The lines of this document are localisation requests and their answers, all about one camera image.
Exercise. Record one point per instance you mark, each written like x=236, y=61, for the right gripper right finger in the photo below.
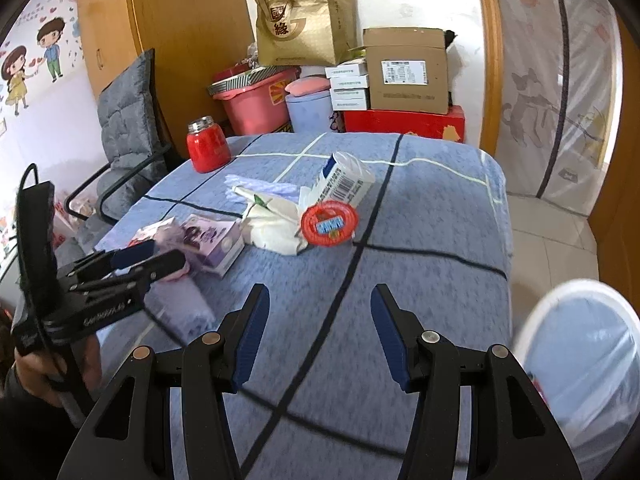
x=513, y=433

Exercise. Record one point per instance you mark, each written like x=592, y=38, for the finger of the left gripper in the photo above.
x=99, y=264
x=138, y=276

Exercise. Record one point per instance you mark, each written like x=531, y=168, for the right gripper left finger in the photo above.
x=127, y=433

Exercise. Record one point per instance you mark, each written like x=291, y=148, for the strawberry milk carton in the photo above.
x=150, y=232

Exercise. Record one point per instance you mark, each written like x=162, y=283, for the purple foam fruit net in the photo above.
x=176, y=301

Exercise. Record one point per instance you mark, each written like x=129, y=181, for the purple grape milk carton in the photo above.
x=210, y=245

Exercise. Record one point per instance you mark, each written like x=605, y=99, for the white blue milk carton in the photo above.
x=344, y=178

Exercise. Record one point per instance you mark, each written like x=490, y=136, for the white trash bin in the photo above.
x=580, y=346

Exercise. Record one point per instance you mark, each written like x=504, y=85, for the person's left hand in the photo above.
x=34, y=369

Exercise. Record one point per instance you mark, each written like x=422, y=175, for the purple foam net rear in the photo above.
x=285, y=190

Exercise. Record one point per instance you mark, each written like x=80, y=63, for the red thermos jar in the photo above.
x=207, y=146

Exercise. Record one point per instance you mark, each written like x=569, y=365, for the grey cushioned chair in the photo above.
x=136, y=159

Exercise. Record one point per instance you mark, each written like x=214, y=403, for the pink plastic bucket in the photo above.
x=254, y=100

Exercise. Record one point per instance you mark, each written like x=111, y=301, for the lavender bucket pink lid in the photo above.
x=309, y=104

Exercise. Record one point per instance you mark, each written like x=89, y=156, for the blue checked tablecloth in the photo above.
x=320, y=402

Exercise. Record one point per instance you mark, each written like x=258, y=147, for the wooden door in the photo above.
x=614, y=221

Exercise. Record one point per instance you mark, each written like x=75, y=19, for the wooden wardrobe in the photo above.
x=193, y=40

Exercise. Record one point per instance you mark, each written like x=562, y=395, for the stack of white boxes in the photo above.
x=349, y=86

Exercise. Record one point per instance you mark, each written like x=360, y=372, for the gold paper shopping bag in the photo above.
x=305, y=32

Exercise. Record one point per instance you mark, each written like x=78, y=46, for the brown cardboard box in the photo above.
x=407, y=69

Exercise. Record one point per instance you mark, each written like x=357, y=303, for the red gift box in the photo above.
x=449, y=127

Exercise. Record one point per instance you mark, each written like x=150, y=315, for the cartoon screen door curtain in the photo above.
x=560, y=99

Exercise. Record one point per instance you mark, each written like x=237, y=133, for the cartoon couple wall sticker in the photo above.
x=18, y=67

